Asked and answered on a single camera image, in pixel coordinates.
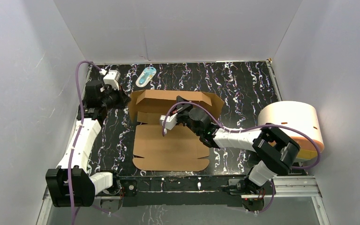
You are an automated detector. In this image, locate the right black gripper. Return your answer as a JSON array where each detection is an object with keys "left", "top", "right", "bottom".
[{"left": 170, "top": 96, "right": 202, "bottom": 137}]

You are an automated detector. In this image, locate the brown cardboard box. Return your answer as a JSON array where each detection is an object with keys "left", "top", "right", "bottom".
[{"left": 128, "top": 90, "right": 224, "bottom": 172}]

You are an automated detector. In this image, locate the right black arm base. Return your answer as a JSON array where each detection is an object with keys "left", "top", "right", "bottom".
[{"left": 219, "top": 176, "right": 277, "bottom": 215}]

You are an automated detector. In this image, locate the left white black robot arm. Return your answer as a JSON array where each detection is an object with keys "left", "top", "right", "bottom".
[{"left": 45, "top": 79, "right": 131, "bottom": 207}]

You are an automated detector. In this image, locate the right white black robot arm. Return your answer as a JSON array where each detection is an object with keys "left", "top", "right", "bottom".
[{"left": 161, "top": 96, "right": 300, "bottom": 194}]

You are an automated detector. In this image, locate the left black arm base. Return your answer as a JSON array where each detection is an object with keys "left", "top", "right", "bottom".
[{"left": 90, "top": 172, "right": 137, "bottom": 216}]

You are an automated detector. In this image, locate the teal white packaged item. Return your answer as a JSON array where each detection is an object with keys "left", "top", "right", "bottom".
[{"left": 136, "top": 67, "right": 157, "bottom": 88}]

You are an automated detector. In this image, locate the large white tape roll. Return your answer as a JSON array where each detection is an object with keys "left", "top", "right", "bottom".
[{"left": 258, "top": 101, "right": 324, "bottom": 162}]

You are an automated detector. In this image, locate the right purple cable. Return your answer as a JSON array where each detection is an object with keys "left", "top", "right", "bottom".
[{"left": 162, "top": 102, "right": 321, "bottom": 214}]

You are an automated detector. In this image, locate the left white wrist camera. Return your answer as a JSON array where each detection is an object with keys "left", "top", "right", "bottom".
[{"left": 99, "top": 69, "right": 120, "bottom": 90}]

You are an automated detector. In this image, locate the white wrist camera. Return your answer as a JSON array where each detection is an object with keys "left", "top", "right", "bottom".
[
  {"left": 159, "top": 113, "right": 178, "bottom": 136},
  {"left": 99, "top": 69, "right": 120, "bottom": 90}
]

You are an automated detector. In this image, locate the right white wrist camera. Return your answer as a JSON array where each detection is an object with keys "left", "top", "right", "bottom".
[{"left": 159, "top": 113, "right": 178, "bottom": 136}]

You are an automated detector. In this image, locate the aluminium frame rail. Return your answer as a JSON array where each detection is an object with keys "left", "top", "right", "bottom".
[{"left": 36, "top": 175, "right": 330, "bottom": 225}]

